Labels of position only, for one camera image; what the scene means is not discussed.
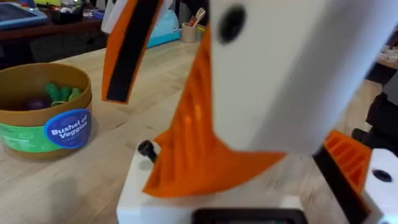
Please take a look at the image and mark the blue framed tablet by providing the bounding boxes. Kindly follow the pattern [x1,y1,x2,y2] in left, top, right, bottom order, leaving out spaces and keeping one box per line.
[0,1,49,31]

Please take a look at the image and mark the black screw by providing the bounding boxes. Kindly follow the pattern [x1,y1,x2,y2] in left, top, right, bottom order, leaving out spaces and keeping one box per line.
[137,139,159,164]

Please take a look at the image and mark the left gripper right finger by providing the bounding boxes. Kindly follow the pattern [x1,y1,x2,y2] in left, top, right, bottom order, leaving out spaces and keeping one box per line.
[312,129,398,224]

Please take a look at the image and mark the beige cup with utensils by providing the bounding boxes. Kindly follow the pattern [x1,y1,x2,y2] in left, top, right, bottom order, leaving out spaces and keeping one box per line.
[180,7,206,44]

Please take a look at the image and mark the black box of items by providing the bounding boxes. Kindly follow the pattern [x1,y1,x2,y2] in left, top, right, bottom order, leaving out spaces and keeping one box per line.
[50,4,85,26]

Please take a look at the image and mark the black chair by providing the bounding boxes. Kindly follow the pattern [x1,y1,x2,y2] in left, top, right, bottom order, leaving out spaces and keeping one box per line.
[351,70,398,156]

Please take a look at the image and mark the brown tub of toy vegetables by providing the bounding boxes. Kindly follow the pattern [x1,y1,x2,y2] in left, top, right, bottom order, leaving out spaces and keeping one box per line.
[0,62,93,161]

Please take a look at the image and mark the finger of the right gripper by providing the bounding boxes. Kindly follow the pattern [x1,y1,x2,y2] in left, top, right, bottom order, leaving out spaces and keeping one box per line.
[101,0,166,104]
[208,0,398,155]

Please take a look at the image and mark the light blue plastic case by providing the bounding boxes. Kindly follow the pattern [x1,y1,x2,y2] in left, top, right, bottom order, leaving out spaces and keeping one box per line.
[146,9,180,49]

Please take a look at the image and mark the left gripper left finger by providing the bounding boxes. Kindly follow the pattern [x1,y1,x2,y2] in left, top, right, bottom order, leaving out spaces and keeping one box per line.
[121,26,287,205]

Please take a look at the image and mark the dark brown side table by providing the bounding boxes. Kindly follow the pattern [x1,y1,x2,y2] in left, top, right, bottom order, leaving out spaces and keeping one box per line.
[0,14,108,71]

